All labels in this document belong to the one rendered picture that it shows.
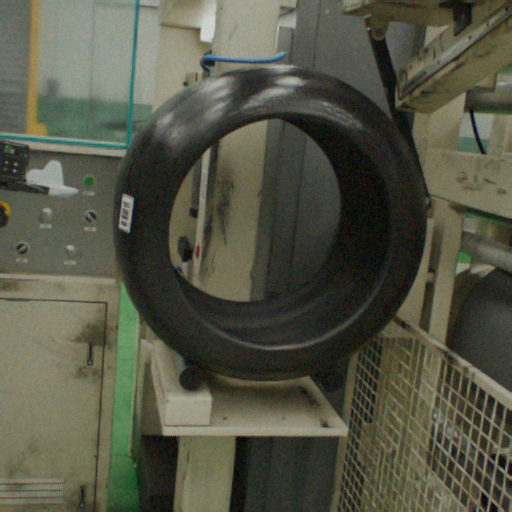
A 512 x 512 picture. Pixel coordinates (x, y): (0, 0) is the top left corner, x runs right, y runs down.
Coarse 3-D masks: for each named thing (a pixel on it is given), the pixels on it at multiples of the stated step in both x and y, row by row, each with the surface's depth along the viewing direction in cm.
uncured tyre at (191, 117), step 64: (192, 128) 123; (320, 128) 156; (384, 128) 131; (128, 192) 126; (384, 192) 134; (128, 256) 127; (384, 256) 155; (192, 320) 129; (256, 320) 162; (320, 320) 161; (384, 320) 139
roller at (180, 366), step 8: (176, 360) 143; (184, 360) 140; (176, 368) 141; (184, 368) 137; (192, 368) 136; (184, 376) 136; (192, 376) 136; (200, 376) 137; (184, 384) 136; (192, 384) 136
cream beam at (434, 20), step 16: (352, 0) 154; (368, 0) 146; (384, 0) 140; (400, 0) 138; (416, 0) 137; (432, 0) 135; (448, 0) 133; (464, 0) 130; (400, 16) 158; (416, 16) 155; (432, 16) 153; (448, 16) 151
